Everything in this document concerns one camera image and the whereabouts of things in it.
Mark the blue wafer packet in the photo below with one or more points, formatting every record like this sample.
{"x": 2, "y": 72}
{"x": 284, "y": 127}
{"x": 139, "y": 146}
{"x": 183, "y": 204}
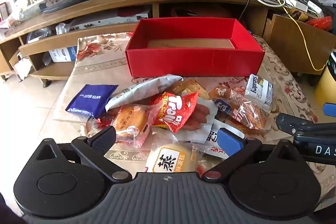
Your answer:
{"x": 90, "y": 99}

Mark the wooden tv stand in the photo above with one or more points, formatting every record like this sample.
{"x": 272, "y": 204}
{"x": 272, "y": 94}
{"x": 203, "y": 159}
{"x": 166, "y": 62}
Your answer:
{"x": 105, "y": 3}

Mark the steamed cake packet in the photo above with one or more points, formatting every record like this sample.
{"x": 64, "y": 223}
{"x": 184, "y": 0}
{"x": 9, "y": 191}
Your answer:
{"x": 170, "y": 159}

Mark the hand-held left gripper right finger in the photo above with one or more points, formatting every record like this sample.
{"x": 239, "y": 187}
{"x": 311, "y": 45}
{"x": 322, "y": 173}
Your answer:
{"x": 229, "y": 141}

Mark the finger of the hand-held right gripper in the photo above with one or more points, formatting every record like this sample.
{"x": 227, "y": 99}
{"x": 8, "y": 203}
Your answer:
{"x": 291, "y": 123}
{"x": 330, "y": 109}

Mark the sausage packet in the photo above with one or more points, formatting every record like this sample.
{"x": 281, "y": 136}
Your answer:
{"x": 203, "y": 113}

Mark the clear bread packet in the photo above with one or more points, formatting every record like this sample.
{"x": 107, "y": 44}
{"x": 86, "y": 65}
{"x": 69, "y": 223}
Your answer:
{"x": 130, "y": 120}

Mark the white grey meat snack pouch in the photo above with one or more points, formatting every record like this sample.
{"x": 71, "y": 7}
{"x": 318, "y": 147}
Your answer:
{"x": 212, "y": 138}

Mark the red cardboard box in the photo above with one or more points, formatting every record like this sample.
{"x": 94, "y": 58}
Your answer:
{"x": 194, "y": 64}

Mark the white wafer packet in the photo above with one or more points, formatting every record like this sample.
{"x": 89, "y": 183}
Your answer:
{"x": 258, "y": 91}

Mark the blue and white box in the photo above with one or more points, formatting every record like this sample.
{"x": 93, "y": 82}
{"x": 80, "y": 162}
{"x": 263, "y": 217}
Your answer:
{"x": 61, "y": 54}

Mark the white crinkled snack bag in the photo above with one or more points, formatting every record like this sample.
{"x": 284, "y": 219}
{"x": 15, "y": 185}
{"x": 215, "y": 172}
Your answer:
{"x": 136, "y": 92}

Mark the gold foil packet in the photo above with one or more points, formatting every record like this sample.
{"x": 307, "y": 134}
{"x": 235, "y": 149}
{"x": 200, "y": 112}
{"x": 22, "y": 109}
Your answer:
{"x": 187, "y": 87}

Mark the red candy packet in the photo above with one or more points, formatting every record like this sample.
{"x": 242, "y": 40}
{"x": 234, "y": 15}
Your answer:
{"x": 176, "y": 111}

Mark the floral tablecloth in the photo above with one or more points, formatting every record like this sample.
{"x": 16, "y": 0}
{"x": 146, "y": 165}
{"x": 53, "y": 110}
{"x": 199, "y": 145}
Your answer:
{"x": 99, "y": 69}

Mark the clear pastry packet blue label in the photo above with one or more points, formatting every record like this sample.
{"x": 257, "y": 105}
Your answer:
{"x": 244, "y": 111}

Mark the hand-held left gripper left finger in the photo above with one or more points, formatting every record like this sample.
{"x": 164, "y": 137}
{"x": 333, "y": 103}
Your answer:
{"x": 101, "y": 141}

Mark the yellow bin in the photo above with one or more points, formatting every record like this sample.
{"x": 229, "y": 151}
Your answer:
{"x": 326, "y": 85}

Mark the silver set-top box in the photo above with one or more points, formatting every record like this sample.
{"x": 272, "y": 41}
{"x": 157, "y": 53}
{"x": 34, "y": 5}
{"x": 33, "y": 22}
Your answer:
{"x": 110, "y": 20}

